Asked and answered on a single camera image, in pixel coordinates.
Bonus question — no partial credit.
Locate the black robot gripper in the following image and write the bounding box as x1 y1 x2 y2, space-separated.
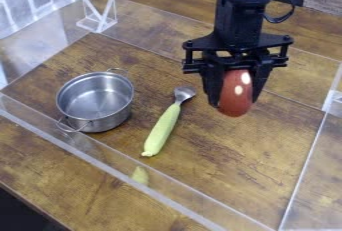
181 0 294 107

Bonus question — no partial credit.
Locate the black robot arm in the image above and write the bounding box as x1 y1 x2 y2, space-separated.
183 0 296 106

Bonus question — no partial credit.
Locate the clear acrylic triangular bracket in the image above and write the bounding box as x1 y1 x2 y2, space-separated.
76 0 117 33

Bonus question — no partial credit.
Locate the small silver pot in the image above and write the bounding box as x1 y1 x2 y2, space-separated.
56 68 135 133

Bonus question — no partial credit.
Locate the spoon with yellow-green handle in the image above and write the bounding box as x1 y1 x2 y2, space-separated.
141 86 196 157

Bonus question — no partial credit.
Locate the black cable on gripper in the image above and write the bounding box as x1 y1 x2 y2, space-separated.
262 0 299 25

